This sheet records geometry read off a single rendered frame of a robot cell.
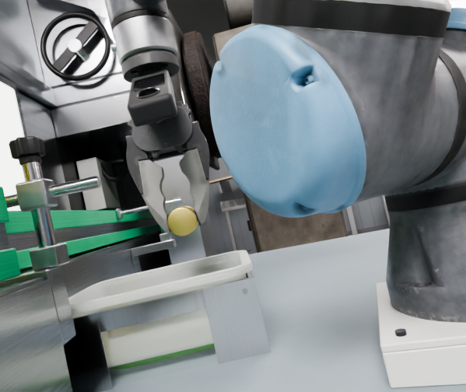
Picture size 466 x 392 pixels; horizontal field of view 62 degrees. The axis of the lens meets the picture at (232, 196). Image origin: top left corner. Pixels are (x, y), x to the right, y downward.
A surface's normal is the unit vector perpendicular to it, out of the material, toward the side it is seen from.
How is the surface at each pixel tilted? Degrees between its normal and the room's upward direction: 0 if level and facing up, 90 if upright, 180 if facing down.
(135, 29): 91
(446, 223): 73
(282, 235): 92
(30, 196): 90
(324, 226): 92
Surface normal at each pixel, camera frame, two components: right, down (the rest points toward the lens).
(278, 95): -0.82, 0.30
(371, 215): -0.33, 0.04
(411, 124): 0.62, 0.33
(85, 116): 0.01, -0.04
